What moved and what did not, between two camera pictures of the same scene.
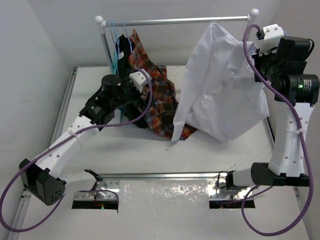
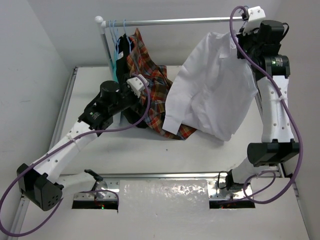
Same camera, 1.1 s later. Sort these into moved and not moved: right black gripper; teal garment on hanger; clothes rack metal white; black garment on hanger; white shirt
Moved: right black gripper; white shirt
Not moved: clothes rack metal white; teal garment on hanger; black garment on hanger
